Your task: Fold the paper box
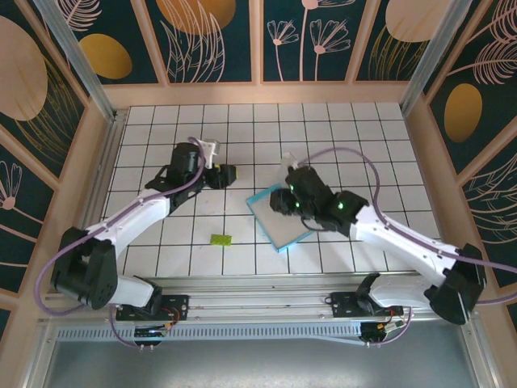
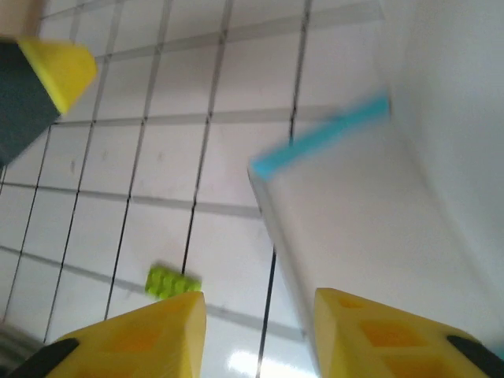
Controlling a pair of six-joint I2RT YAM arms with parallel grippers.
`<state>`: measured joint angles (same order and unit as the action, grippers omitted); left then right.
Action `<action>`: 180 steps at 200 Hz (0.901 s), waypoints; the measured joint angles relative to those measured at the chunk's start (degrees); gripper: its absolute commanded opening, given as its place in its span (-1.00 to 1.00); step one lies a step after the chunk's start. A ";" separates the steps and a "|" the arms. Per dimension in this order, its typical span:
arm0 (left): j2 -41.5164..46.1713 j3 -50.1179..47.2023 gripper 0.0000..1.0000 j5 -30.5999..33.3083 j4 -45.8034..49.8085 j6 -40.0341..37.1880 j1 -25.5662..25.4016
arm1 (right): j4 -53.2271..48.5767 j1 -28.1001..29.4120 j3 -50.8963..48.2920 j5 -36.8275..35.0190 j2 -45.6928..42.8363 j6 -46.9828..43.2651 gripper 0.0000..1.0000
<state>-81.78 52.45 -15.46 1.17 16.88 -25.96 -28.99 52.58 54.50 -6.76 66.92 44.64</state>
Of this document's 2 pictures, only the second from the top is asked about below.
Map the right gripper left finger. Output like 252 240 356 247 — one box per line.
7 290 208 378

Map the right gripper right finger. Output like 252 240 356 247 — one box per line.
313 287 504 378

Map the green toy brick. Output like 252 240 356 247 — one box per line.
144 262 202 302

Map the white and teal paper box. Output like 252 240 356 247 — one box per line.
247 0 504 365

